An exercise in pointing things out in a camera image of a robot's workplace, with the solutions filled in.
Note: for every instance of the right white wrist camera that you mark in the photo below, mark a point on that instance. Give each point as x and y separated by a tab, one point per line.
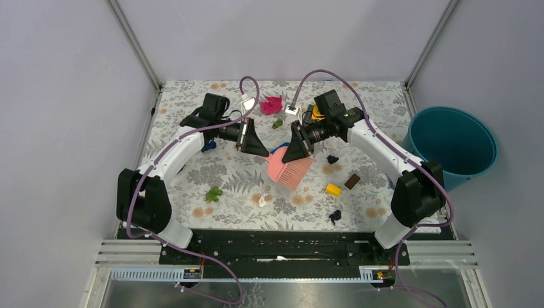
294	110

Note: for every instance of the black paper scrap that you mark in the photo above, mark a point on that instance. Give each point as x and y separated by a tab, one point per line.
332	159
335	216

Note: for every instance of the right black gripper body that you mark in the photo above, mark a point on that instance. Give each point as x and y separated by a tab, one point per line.
299	131

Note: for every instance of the yellow lego house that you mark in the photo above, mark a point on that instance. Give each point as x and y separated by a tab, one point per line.
316	115

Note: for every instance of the black paper scrap front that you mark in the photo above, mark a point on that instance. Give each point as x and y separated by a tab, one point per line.
335	216

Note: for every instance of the dark blue paper scrap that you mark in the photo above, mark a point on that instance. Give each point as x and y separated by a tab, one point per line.
209	146

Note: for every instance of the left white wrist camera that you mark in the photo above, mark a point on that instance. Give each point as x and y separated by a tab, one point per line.
247	103

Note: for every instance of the teal plastic bucket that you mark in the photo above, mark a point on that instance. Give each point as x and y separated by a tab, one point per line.
463	145

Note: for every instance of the grey lego baseplate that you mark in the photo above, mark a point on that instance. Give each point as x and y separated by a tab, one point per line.
307	116

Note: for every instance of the brown block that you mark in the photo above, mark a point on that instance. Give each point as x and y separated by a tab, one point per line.
353	180

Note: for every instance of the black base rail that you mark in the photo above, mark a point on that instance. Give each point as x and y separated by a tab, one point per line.
290	254

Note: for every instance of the blue dustpan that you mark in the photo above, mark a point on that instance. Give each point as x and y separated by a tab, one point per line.
285	144

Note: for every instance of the white paper scrap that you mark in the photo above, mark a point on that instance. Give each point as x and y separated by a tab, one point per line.
262	201

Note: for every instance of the black paper scrap right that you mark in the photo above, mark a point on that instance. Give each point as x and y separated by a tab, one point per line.
332	159

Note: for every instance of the yellow block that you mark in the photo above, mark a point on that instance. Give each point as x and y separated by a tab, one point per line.
333	190

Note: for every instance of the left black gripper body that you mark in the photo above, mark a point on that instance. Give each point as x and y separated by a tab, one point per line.
243	133

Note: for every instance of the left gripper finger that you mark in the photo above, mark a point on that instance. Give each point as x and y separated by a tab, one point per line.
258	152
253	138

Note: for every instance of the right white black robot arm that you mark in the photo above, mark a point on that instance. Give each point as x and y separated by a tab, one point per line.
418	191

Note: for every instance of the large magenta paper scrap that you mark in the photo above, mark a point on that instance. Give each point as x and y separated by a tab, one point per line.
271	105

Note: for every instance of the green paper scrap front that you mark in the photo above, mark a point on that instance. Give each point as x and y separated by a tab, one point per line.
213	194

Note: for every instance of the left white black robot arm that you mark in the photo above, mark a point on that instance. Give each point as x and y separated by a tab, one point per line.
142	198

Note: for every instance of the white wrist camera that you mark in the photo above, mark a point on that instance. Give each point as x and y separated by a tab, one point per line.
294	110
247	103

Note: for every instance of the pink hand broom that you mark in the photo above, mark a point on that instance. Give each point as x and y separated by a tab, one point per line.
291	174

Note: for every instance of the small green paper scrap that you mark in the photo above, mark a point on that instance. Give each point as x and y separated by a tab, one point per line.
278	123

